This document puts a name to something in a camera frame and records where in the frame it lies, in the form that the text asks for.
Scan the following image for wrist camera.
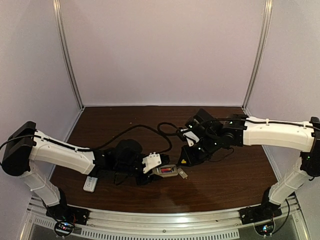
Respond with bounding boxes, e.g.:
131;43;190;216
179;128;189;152
142;152;170;174
177;128;200;147

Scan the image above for grey remote control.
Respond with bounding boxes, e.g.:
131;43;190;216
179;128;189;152
152;164;178;178

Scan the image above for right aluminium frame post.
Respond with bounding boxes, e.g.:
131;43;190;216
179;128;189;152
242;0;274;113

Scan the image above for white remote control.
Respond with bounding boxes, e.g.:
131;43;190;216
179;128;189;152
83;176;98;193

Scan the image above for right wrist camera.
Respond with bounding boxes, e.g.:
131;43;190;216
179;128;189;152
177;128;200;147

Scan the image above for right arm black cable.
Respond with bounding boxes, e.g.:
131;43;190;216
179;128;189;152
157;118;320;141

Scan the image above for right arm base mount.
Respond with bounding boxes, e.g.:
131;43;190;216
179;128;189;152
238;203;282;225

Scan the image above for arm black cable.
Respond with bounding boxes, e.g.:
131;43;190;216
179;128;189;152
0;124;173;166
157;118;320;141

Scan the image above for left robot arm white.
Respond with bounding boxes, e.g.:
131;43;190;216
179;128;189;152
0;121;163;207

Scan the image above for left aluminium frame post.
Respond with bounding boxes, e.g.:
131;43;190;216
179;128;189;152
52;0;84;111

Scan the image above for aluminium frame post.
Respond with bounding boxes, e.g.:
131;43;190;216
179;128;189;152
52;0;84;111
242;0;274;113

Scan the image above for grey battery cover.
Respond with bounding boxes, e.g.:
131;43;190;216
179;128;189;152
177;167;188;180

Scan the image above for aluminium front rail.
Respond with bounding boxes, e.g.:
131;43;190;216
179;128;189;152
24;208;306;240

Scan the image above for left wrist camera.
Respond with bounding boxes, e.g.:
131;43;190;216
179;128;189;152
142;152;170;174

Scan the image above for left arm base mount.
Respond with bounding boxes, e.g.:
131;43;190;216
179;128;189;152
45;205;90;225

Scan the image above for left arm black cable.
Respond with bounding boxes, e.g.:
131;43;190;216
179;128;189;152
0;124;173;166

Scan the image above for red battery in remote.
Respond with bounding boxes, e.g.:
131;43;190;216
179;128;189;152
161;167;173;174

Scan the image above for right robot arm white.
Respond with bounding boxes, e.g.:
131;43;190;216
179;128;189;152
178;109;320;209

